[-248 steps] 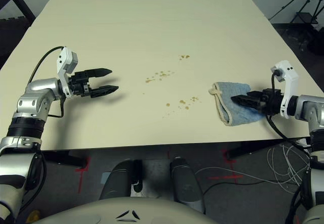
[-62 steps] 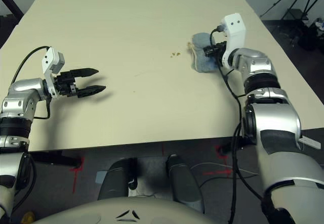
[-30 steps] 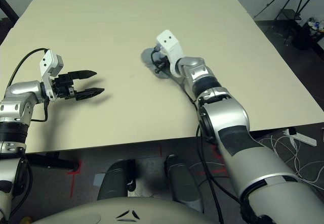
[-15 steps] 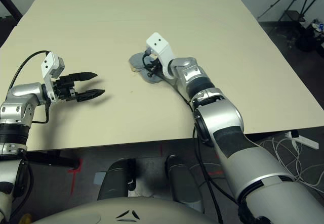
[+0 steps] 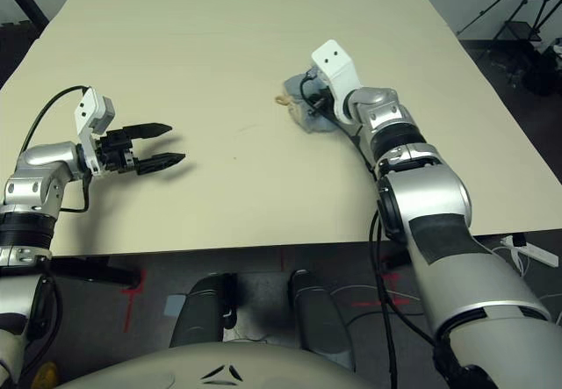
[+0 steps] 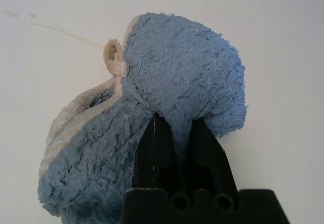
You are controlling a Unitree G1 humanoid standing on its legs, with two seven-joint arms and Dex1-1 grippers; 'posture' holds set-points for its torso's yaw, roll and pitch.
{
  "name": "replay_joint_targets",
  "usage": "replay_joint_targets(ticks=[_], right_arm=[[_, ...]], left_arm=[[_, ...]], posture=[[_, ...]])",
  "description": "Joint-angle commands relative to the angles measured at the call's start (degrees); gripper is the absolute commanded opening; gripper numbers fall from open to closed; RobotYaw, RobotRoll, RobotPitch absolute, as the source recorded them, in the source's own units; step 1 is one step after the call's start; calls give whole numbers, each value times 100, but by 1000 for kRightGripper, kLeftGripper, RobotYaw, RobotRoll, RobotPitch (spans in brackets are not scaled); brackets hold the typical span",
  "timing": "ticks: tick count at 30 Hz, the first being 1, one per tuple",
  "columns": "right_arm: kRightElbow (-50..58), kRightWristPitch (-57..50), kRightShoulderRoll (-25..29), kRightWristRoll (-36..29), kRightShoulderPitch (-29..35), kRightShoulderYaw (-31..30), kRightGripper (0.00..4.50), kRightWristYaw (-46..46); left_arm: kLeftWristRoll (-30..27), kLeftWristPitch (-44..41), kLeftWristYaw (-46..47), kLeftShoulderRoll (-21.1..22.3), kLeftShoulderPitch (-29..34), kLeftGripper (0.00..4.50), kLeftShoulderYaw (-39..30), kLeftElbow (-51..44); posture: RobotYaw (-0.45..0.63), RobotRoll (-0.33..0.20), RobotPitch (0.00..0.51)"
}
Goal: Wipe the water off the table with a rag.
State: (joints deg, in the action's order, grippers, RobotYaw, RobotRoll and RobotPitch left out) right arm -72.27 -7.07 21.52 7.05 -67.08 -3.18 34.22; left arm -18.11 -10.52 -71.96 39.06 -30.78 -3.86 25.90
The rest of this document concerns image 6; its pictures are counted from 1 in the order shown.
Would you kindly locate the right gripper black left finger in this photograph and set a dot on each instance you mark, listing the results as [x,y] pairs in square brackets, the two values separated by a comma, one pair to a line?
[154,153]

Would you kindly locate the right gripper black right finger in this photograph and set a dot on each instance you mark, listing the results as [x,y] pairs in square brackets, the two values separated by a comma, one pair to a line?
[207,158]

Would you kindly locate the blue terry rag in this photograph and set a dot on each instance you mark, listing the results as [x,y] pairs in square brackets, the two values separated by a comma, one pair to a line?
[177,69]

